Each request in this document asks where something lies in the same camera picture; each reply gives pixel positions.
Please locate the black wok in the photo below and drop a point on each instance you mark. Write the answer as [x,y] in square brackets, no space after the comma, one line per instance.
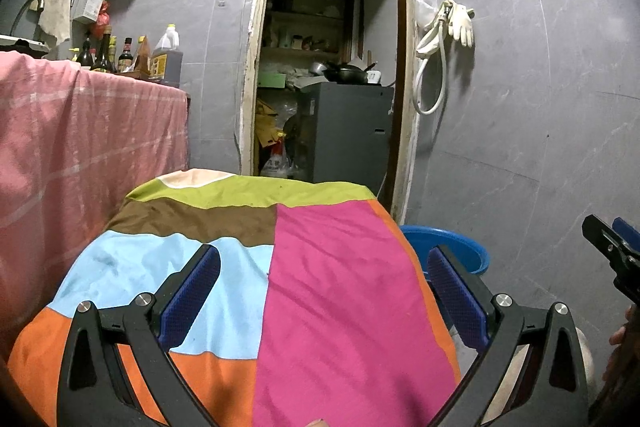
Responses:
[347,74]

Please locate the grey wall holder box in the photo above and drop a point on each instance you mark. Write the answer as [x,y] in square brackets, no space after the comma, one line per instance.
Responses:
[89,4]

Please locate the clear plastic bag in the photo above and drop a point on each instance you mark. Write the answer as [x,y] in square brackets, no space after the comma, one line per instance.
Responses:
[427,12]

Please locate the plastic bag with bottles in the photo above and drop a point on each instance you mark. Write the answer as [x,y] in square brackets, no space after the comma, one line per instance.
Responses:
[275,164]

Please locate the white sink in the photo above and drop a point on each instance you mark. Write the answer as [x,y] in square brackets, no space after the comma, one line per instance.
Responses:
[22,44]

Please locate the blue plastic bucket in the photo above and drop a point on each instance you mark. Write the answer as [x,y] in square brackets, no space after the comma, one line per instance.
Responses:
[450,242]

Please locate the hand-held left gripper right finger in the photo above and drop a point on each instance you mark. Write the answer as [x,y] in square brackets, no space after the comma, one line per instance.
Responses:
[455,302]

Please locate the brown pyramid carton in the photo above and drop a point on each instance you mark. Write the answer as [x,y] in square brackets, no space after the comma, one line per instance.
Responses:
[142,62]

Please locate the small white appliance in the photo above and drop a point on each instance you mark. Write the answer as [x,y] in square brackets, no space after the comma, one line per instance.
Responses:
[375,77]

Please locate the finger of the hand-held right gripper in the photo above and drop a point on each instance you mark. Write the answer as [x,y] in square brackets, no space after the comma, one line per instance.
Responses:
[602,237]
[631,237]

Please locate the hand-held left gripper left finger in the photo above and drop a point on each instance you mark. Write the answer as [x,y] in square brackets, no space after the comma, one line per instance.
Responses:
[192,297]

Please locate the dirty white rag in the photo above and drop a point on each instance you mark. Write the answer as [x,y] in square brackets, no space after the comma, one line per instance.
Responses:
[56,12]

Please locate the wooden shelf unit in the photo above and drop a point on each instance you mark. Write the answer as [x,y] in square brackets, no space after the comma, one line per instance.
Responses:
[300,14]

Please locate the wooden door frame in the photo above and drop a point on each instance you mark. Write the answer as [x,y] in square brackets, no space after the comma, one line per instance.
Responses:
[248,107]

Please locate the yellow cardboard box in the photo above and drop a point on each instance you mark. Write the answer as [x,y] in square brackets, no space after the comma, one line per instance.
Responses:
[267,122]

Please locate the small metal pot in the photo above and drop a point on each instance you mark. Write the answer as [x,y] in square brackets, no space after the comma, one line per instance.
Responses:
[317,69]

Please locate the colourful patchwork blanket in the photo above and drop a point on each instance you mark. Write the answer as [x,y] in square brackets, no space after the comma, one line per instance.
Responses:
[325,287]

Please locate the white rubber gloves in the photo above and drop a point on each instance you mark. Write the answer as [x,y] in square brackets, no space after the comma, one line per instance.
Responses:
[462,24]

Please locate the red plastic bag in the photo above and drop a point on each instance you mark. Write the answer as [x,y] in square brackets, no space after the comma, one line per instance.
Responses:
[103,19]

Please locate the green box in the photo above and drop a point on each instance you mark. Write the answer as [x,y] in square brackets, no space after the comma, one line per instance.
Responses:
[271,81]

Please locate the yellow-cap clear bottle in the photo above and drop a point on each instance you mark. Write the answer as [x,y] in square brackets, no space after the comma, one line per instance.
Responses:
[112,47]

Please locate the large cooking oil jug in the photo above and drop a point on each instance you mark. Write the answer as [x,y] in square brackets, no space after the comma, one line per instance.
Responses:
[166,62]

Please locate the person's right hand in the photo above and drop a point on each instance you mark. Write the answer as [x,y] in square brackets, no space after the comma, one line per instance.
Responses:
[622,337]

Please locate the pink striped cloth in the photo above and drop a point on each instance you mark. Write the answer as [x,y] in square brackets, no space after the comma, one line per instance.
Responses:
[90,147]

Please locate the small dark sauce bottle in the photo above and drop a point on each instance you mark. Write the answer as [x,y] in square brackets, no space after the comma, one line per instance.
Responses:
[85,54]

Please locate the red-label dark sauce bottle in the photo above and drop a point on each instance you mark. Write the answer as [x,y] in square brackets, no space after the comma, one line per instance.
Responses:
[125,59]

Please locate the black faucet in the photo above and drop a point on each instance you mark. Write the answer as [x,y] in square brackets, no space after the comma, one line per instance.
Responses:
[22,9]

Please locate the grey cabinet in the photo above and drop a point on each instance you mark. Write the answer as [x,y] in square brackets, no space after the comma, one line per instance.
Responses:
[350,137]

